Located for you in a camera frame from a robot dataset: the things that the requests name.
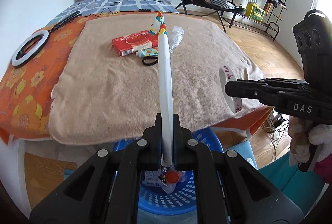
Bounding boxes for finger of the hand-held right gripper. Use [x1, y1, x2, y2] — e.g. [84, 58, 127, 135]
[259, 78, 309, 92]
[225, 80, 279, 102]

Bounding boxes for teal cloth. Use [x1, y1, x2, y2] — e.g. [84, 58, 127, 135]
[257, 162, 325, 214]

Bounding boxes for grey striped cloth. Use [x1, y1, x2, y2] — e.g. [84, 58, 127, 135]
[209, 0, 235, 10]

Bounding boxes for black cable with remote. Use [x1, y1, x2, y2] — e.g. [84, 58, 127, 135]
[79, 7, 159, 17]

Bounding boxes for white bottle orange cap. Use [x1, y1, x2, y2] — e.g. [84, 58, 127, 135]
[161, 171, 195, 195]

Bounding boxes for floor cables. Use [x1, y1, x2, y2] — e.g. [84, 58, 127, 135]
[261, 110, 289, 162]

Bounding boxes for orange floral bedsheet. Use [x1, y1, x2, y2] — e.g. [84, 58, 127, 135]
[0, 10, 273, 148]

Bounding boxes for light blue plastic stool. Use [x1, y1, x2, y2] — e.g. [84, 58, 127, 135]
[226, 137, 258, 170]

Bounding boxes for ring light with black handle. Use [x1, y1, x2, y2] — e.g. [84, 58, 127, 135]
[12, 10, 82, 68]

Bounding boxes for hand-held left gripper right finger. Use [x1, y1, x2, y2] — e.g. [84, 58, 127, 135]
[170, 114, 304, 224]

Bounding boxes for blue plastic basket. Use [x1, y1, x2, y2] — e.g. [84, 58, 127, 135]
[113, 129, 225, 219]

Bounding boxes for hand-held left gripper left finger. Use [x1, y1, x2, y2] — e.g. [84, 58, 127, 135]
[30, 113, 166, 224]

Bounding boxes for person's right hand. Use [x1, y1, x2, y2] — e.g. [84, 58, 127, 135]
[287, 116, 332, 165]

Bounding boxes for clear plastic wrapper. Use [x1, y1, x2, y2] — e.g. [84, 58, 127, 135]
[168, 26, 184, 54]

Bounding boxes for red cardboard box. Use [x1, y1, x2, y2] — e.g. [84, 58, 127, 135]
[112, 30, 159, 57]

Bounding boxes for black hair tie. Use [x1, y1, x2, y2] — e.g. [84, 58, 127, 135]
[142, 56, 158, 67]

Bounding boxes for small colourful tube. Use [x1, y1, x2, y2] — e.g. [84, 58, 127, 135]
[137, 47, 159, 58]

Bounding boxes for white packet with colourful top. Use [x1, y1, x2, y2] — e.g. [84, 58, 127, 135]
[155, 12, 174, 166]

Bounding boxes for white tape roll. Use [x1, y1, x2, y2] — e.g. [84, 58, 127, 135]
[218, 66, 243, 114]

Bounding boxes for yellow plastic crate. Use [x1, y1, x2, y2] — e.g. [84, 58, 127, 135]
[245, 1, 266, 22]

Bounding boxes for power strip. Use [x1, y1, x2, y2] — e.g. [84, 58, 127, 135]
[272, 113, 285, 127]

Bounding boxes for tan towel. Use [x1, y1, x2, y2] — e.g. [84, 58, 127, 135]
[49, 16, 265, 147]

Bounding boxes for blue checked bedsheet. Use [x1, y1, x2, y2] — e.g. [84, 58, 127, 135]
[43, 0, 180, 22]

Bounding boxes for white bed frame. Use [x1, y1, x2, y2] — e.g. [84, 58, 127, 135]
[7, 133, 29, 210]

